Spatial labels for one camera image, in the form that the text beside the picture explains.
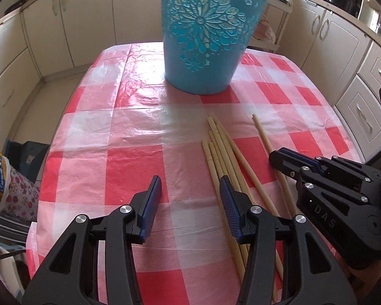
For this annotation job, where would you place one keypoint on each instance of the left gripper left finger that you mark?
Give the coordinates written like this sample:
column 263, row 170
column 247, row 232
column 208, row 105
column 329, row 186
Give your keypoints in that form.
column 128, row 225

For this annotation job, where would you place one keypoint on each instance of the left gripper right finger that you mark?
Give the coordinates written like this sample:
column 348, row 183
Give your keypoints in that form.
column 254, row 226

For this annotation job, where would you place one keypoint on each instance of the wooden chopstick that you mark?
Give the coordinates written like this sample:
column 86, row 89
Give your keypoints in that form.
column 232, row 166
column 218, row 160
column 234, row 247
column 240, row 157
column 285, row 181
column 243, row 248

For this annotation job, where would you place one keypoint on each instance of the wooden chopstick on table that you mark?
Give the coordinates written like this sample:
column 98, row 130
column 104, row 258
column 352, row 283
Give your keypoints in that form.
column 232, row 166
column 240, row 157
column 243, row 248
column 218, row 160
column 234, row 247

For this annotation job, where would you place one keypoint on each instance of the red checkered tablecloth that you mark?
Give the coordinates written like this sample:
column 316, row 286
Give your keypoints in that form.
column 125, row 124

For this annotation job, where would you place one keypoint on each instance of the floral patterned bag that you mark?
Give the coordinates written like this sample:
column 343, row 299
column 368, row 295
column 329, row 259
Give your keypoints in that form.
column 20, row 195

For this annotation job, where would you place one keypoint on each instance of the white rolling storage cart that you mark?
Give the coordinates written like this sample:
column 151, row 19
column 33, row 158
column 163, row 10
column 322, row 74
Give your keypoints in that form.
column 269, row 30

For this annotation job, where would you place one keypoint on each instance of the blue plastic basket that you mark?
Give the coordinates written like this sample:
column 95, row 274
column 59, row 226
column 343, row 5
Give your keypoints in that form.
column 204, row 41

